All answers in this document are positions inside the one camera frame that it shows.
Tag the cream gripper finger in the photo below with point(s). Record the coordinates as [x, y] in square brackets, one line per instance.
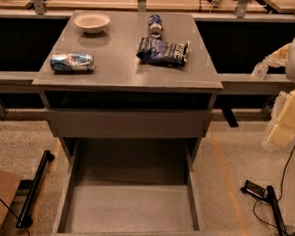
[280, 130]
[278, 58]

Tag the open grey middle drawer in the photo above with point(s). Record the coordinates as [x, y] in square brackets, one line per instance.
[129, 188]

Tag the black bar stand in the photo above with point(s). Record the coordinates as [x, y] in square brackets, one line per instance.
[276, 211]
[24, 219]

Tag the black bar stand right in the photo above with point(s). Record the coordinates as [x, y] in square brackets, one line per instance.
[276, 211]

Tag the black bar stand left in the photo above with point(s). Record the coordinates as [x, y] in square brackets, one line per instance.
[24, 219]

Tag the clear sanitizer pump bottle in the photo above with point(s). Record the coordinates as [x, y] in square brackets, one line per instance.
[260, 71]

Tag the white paper bowl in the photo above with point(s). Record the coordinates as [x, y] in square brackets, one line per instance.
[91, 23]

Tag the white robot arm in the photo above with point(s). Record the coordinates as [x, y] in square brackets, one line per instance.
[290, 64]

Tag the black phone on floor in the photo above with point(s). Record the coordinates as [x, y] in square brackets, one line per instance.
[253, 189]

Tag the grey drawer cabinet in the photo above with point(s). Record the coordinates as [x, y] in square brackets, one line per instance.
[125, 98]

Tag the blue chip bag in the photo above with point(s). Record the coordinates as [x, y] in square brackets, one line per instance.
[156, 52]

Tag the blue silver redbull can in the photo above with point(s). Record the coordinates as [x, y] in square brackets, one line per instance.
[72, 62]

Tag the blue soda can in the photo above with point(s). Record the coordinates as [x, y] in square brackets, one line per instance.
[155, 26]

